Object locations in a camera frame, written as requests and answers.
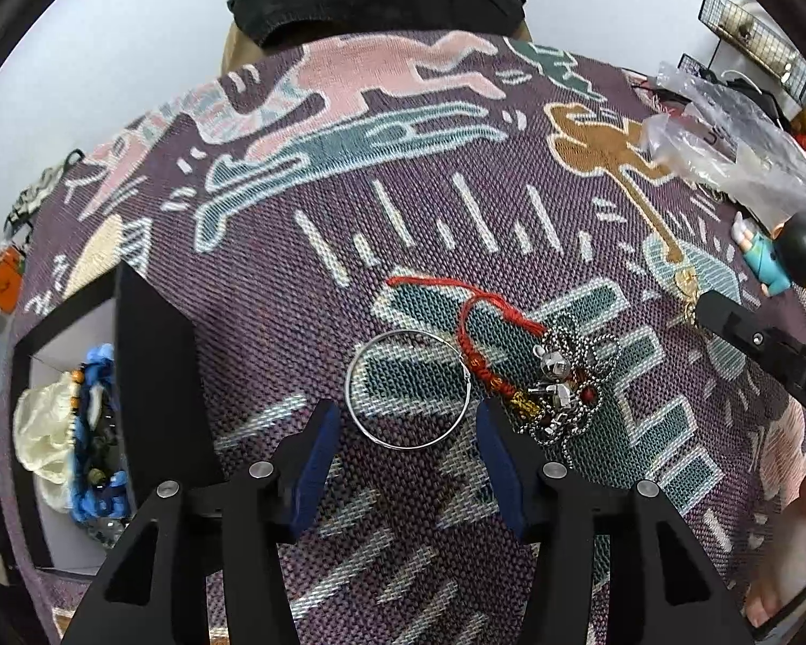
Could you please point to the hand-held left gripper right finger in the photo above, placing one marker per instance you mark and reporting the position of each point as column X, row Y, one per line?
column 504, row 470

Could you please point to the person's right hand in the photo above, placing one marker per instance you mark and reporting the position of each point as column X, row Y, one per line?
column 796, row 537

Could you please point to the black bag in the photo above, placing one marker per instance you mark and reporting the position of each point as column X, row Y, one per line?
column 769, row 104

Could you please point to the gold pendant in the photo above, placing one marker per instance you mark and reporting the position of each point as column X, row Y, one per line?
column 687, row 280

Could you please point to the silver bangle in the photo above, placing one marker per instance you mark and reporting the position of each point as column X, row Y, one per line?
column 414, row 446

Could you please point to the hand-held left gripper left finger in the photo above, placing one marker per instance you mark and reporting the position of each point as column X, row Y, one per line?
column 316, row 457

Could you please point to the orange box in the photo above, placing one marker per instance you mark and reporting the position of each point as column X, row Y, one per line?
column 3, row 279

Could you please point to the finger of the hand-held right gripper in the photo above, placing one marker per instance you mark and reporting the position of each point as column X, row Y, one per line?
column 745, row 329

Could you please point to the clear plastic bag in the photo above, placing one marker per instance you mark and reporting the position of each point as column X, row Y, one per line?
column 732, row 141

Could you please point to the blue toy figure black helmet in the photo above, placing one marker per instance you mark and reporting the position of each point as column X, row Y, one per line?
column 796, row 248

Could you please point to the printed woven blanket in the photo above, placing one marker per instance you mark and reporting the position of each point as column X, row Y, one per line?
column 410, row 248

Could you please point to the pile of jewelry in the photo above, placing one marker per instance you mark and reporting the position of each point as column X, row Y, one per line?
column 87, row 484

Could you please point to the black cardboard box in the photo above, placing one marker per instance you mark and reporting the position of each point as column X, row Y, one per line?
column 154, row 363

